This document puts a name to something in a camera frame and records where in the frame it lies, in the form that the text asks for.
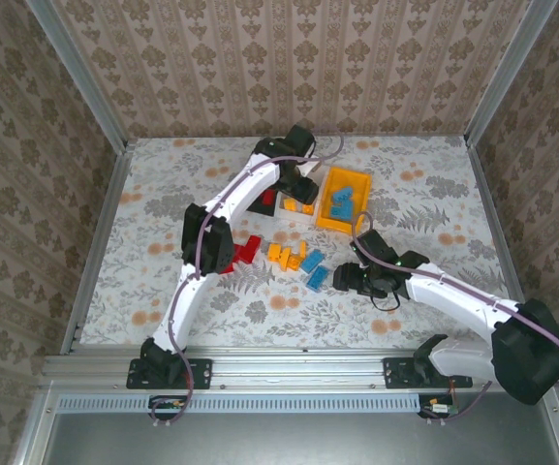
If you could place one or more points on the yellow two-by-four lego brick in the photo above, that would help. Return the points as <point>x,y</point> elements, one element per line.
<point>290,204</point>
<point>307,209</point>

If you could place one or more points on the blue two-by-four lego brick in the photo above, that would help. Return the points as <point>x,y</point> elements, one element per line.
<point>312,261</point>
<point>317,279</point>

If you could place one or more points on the yellow curved lego brick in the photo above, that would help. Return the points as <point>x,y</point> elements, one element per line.
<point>289,261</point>

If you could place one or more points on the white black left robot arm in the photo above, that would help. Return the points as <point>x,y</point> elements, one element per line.
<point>221,247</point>

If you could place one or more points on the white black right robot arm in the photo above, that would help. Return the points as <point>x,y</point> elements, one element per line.
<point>453,302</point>

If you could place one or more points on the white plastic container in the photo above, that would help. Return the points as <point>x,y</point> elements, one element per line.
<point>298,219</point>

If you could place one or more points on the yellow plastic container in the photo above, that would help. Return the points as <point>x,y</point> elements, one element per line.
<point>337,225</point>

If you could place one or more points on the floral tablecloth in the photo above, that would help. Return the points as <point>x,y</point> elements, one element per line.
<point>308,319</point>

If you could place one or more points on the aluminium mounting beam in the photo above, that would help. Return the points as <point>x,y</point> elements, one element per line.
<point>298,370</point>

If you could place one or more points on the black controller board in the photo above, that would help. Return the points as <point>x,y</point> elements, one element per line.
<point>167,404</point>
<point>436,409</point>

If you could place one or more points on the grey metal panel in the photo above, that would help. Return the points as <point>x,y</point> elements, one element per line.
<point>284,441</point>

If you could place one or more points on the white left camera bracket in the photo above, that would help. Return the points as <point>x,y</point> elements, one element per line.
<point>309,169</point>

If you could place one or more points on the aluminium table side rail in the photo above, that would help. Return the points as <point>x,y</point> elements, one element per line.
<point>496,218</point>
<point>114,184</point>

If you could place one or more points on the aluminium frame post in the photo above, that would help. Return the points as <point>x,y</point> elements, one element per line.
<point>85,77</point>
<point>509,72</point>

